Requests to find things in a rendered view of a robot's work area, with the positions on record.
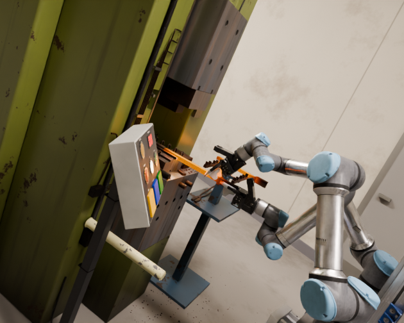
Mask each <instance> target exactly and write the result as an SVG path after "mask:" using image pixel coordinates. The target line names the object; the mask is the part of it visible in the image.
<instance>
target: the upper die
mask: <svg viewBox="0 0 404 323"><path fill-rule="evenodd" d="M160 95H162V96H164V97H166V98H168V99H170V100H172V101H174V102H176V103H178V104H180V105H182V106H184V107H186V108H188V109H193V110H201V111H205V110H206V108H207V105H208V103H209V100H210V98H211V96H212V94H209V93H206V92H202V91H199V90H195V89H192V88H189V87H187V86H185V85H183V84H181V83H179V82H177V81H175V80H173V79H171V78H168V77H166V79H165V82H164V85H163V87H162V90H161V92H160Z"/></svg>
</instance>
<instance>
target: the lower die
mask: <svg viewBox="0 0 404 323"><path fill-rule="evenodd" d="M156 144H158V145H160V146H162V147H163V148H166V147H165V146H163V145H162V144H159V143H158V142H156ZM158 150H161V154H160V156H159V157H158V159H159V164H160V168H161V169H163V170H165V171H166V172H173V171H176V170H180V168H181V165H182V162H180V161H178V160H177V157H175V156H174V155H172V154H170V153H168V152H167V151H165V150H163V149H161V148H160V147H158V146H157V151H158ZM170 170H171V171H170Z"/></svg>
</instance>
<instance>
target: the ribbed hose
mask: <svg viewBox="0 0 404 323"><path fill-rule="evenodd" d="M177 2H178V0H172V2H171V4H170V7H169V11H168V12H167V15H166V17H165V20H164V24H163V27H162V29H161V32H160V34H159V37H158V39H157V42H156V45H155V48H154V51H153V53H152V56H151V58H150V61H149V64H148V66H147V70H146V72H145V75H144V77H143V80H142V83H141V85H140V89H139V91H138V94H137V96H136V98H135V101H134V105H133V106H132V107H133V108H132V109H131V112H130V115H129V117H128V118H129V119H128V120H127V123H126V125H125V128H124V131H123V132H125V131H126V130H128V129H129V128H130V127H131V124H132V122H133V119H134V116H135V114H136V112H137V108H138V105H139V103H140V100H141V98H142V95H143V93H144V89H145V87H146V84H147V81H148V79H149V76H150V74H151V71H152V69H153V66H154V63H155V61H156V57H157V55H158V52H159V50H160V47H161V44H162V42H163V39H164V36H165V34H166V31H167V28H168V26H169V23H170V20H171V17H172V15H173V12H174V9H175V8H176V4H177ZM113 173H114V170H113V166H112V163H111V166H110V169H109V171H108V174H107V176H106V179H105V182H104V185H103V186H105V189H104V191H103V194H102V196H99V198H98V200H97V203H96V207H95V208H94V212H93V214H92V218H93V219H94V220H96V218H97V215H98V212H99V209H100V207H101V204H102V202H103V199H104V196H105V193H106V191H107V188H108V186H109V183H110V180H111V178H112V175H113ZM92 235H93V231H92V230H90V229H89V228H84V229H83V232H82V234H81V237H80V241H79V243H80V244H81V245H82V246H83V247H88V245H89V243H90V240H91V238H92Z"/></svg>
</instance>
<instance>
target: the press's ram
mask: <svg viewBox="0 0 404 323"><path fill-rule="evenodd" d="M247 23H248V21H247V20H246V18H245V17H244V16H243V15H242V14H241V13H240V12H239V11H238V9H236V7H234V5H233V4H232V3H231V2H230V1H229V0H196V3H195V5H194V7H193V10H192V13H191V15H190V18H189V21H188V23H187V26H186V28H185V31H184V33H183V36H182V38H181V41H180V44H179V46H178V48H177V51H176V54H175V56H174V59H173V62H172V64H171V67H170V69H169V72H168V74H167V77H168V78H171V79H173V80H175V81H177V82H179V83H181V84H183V85H185V86H187V87H189V88H192V89H195V90H199V91H202V92H206V93H209V94H213V95H216V93H217V91H218V89H219V86H220V84H221V81H222V80H223V77H224V75H225V73H226V70H227V68H228V66H229V64H230V61H231V59H232V56H233V54H234V52H235V50H236V48H237V45H238V43H239V40H240V38H241V36H242V34H243V31H244V29H245V27H246V24H247Z"/></svg>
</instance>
